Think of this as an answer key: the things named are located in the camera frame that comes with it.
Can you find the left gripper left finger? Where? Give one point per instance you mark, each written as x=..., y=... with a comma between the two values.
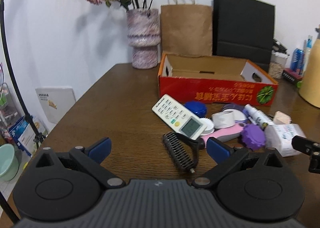
x=88, y=160

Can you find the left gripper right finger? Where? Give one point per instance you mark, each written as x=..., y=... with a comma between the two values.
x=228, y=159

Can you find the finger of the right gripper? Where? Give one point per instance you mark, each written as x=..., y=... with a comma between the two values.
x=306, y=146

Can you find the white tissue packet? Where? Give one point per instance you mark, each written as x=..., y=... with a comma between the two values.
x=280, y=137

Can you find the white ridged lid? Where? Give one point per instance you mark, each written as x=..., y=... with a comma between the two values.
x=209, y=126

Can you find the purple plastic lid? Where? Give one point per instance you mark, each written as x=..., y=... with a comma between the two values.
x=253, y=137

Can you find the white tape roll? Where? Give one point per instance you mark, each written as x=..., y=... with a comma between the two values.
x=223, y=119

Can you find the beige soap block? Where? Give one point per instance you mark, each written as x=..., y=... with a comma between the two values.
x=281, y=118

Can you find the pink handled pet comb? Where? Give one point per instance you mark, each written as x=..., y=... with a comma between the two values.
x=185, y=152

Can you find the purple rimmed round tin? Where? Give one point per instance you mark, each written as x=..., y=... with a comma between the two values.
x=238, y=111

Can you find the white spray bottle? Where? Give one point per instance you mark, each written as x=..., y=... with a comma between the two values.
x=258, y=117

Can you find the blue plastic lid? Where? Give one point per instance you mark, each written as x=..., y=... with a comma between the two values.
x=197, y=108

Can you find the white remote control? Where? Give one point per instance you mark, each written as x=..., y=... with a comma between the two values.
x=178, y=118

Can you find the yellow thermos jug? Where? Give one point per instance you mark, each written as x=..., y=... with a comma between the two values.
x=310, y=87

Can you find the dark red small box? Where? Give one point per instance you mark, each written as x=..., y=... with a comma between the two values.
x=292, y=77

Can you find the blue white package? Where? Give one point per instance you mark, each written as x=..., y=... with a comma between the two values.
x=23, y=135

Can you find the red cardboard box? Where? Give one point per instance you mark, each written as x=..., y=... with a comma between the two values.
x=215, y=79

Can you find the mint green bowl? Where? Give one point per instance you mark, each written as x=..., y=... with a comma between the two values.
x=8, y=162

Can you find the clear jar of seeds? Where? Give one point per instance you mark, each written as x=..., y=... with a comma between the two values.
x=277, y=64

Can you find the black clips on jar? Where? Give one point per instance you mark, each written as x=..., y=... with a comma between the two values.
x=278, y=47

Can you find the black paper bag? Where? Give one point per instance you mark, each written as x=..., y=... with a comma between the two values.
x=244, y=29

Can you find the brown paper bag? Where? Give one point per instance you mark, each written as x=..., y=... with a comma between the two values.
x=187, y=28

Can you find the pink textured ceramic vase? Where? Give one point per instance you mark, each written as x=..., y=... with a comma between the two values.
x=144, y=37

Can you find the white booklet against wall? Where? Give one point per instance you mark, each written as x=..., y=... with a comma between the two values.
x=55, y=101

